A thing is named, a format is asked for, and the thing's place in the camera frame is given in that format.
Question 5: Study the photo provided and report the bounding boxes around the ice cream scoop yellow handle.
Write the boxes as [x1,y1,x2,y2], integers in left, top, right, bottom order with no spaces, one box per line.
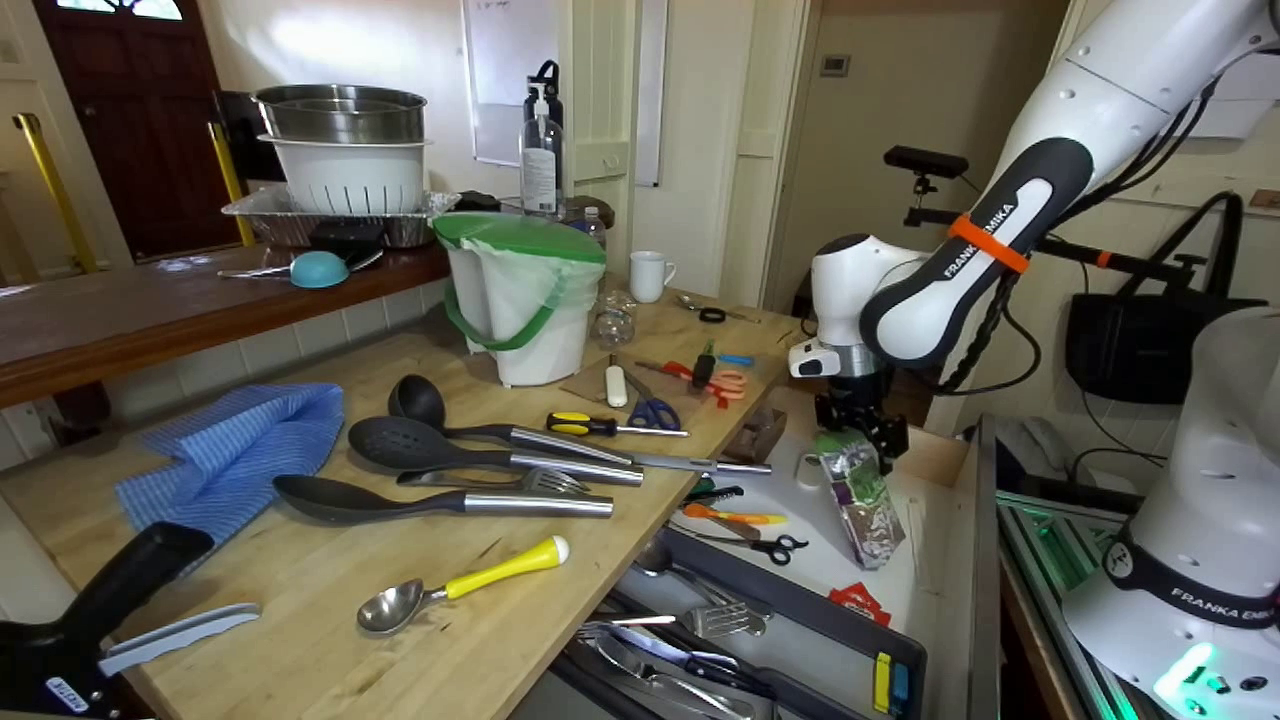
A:
[353,532,572,639]

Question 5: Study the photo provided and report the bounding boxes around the black serving spoon steel handle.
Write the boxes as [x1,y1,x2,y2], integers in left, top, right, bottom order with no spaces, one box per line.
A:
[273,472,621,528]

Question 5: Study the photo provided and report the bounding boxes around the aluminium frame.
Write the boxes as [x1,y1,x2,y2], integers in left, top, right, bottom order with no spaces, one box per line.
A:
[994,487,1150,720]

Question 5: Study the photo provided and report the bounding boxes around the yellow stick in tray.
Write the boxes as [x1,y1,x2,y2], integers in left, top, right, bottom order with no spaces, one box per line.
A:
[866,647,894,715]

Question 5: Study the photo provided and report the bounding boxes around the red plastic piece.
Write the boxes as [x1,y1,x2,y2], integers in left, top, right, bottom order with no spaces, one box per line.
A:
[826,579,894,632]

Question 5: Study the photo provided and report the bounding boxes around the black slotted spoon steel handle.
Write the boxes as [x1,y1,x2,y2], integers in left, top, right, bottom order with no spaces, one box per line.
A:
[349,411,649,487]

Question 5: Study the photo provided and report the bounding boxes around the yellow rod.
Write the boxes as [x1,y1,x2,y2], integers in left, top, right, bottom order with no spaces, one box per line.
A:
[11,112,101,274]
[202,119,258,251]

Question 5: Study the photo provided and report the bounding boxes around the dark brown door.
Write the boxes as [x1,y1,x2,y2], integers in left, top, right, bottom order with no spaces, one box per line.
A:
[31,0,247,260]

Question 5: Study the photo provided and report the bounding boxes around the brown wooden block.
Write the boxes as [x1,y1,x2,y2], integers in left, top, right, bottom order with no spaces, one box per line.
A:
[722,408,791,464]

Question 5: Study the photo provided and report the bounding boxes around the orange scissors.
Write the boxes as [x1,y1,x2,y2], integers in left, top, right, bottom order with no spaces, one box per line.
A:
[637,357,752,411]

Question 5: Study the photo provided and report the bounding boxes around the open wooden drawer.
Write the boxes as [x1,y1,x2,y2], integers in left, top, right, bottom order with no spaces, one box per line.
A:
[510,384,1006,720]

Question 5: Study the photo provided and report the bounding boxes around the grey handled tool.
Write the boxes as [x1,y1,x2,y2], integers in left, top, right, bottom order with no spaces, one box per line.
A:
[637,455,776,482]

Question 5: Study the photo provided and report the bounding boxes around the steel pot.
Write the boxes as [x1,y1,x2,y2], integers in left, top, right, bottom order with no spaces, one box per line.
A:
[251,79,433,148]

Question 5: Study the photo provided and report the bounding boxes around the black plastic handle tool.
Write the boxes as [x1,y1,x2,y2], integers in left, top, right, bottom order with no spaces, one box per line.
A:
[0,520,216,720]

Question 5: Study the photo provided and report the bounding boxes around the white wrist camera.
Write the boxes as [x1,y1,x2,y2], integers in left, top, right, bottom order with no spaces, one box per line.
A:
[784,336,849,384]

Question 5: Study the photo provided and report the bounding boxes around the black ladle steel handle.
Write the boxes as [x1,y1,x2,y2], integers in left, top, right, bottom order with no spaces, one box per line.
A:
[384,372,638,472]

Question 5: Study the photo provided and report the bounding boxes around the white bin with green lid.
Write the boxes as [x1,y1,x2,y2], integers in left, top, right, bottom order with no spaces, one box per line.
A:
[433,210,611,392]

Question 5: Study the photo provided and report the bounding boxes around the white dish tray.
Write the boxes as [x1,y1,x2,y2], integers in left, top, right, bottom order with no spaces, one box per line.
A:
[220,183,445,223]

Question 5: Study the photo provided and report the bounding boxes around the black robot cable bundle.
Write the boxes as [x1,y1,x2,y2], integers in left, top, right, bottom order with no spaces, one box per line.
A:
[930,50,1280,398]

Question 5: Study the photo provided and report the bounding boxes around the orange handled tool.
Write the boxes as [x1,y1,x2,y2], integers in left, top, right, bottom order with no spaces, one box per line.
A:
[679,495,791,536]

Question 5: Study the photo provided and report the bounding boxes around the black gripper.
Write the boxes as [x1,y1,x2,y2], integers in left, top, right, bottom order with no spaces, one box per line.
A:
[826,372,913,472]

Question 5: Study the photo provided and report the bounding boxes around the crushed clear plastic bottle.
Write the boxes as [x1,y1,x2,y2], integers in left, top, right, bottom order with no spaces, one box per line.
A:
[591,284,643,357]

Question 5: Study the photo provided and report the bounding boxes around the black bag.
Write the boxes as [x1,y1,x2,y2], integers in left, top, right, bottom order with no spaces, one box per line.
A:
[1064,191,1266,411]

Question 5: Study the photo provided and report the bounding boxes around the white paper sheet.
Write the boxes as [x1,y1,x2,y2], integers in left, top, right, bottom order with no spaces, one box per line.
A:
[455,0,564,173]

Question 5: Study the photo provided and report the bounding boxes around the black stand with orange clips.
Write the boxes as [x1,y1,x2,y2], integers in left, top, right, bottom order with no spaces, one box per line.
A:
[880,140,1205,287]

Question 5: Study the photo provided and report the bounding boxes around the tall clear bottle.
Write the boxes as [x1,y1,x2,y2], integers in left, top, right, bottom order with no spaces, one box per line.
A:
[521,54,568,214]

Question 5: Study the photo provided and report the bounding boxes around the yellow black screwdriver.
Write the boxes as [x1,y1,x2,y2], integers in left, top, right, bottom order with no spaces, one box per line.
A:
[542,408,690,443]

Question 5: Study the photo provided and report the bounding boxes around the blue cloth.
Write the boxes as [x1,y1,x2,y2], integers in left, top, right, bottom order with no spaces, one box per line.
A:
[112,378,353,548]

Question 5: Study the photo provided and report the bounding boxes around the black scissors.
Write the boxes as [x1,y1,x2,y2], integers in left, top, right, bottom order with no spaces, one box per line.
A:
[674,511,810,568]

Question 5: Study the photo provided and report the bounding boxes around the brown wooden counter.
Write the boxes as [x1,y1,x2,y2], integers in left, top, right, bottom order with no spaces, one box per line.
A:
[0,240,455,411]

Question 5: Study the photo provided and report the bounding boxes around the white mug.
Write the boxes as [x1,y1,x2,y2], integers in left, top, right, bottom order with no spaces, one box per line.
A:
[626,247,679,306]

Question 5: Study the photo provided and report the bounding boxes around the dark grey cutlery tray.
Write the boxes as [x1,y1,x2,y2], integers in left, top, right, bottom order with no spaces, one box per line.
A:
[550,523,930,720]

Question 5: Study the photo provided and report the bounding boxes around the white colander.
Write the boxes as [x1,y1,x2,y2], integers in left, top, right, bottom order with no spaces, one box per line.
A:
[273,137,433,219]

